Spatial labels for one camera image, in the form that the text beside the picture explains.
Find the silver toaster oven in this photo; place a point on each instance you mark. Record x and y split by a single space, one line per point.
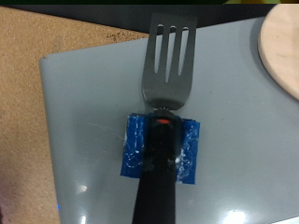
93 109

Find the round wooden cutting board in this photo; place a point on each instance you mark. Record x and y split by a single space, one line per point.
280 46

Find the blue spatula grip block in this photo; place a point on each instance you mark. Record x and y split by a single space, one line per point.
132 146

